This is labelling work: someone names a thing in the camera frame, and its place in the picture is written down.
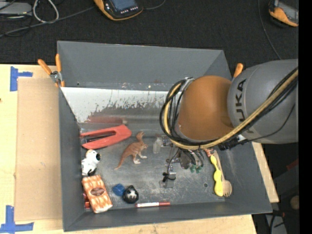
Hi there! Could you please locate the red stapler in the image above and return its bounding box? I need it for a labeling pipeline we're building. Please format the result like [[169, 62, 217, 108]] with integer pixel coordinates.
[[80, 124, 133, 151]]

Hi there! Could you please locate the orange toy dinosaur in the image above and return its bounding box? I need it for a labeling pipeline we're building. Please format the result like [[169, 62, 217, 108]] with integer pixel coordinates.
[[114, 131, 149, 171]]

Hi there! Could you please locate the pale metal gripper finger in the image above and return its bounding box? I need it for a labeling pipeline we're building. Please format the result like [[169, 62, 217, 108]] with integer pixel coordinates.
[[153, 135, 174, 155], [158, 165, 177, 189]]

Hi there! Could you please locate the grey metal bin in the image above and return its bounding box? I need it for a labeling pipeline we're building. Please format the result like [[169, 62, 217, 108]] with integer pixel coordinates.
[[56, 40, 273, 233]]

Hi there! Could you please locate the brown cardboard board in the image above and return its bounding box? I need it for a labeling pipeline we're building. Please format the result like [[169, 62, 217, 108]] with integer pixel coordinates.
[[14, 77, 63, 223]]

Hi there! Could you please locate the orange patterned packet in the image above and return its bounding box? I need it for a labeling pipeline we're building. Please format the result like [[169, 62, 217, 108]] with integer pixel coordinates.
[[81, 175, 114, 214]]

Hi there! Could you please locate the yellow plastic spoon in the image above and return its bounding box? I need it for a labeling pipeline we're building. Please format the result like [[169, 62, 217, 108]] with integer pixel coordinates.
[[210, 154, 224, 197]]

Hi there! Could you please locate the small blue block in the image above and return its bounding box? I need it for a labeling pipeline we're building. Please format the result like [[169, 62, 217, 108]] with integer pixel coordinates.
[[112, 183, 126, 197]]

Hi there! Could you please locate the white and black toy dog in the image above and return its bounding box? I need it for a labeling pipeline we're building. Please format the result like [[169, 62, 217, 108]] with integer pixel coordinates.
[[80, 149, 102, 176]]

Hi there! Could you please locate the pale wooden spork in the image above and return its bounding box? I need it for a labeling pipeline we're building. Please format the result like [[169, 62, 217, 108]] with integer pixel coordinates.
[[213, 150, 233, 197]]

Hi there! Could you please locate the red and white pen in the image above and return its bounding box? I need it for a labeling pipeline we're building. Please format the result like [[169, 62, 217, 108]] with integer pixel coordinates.
[[135, 201, 172, 209]]

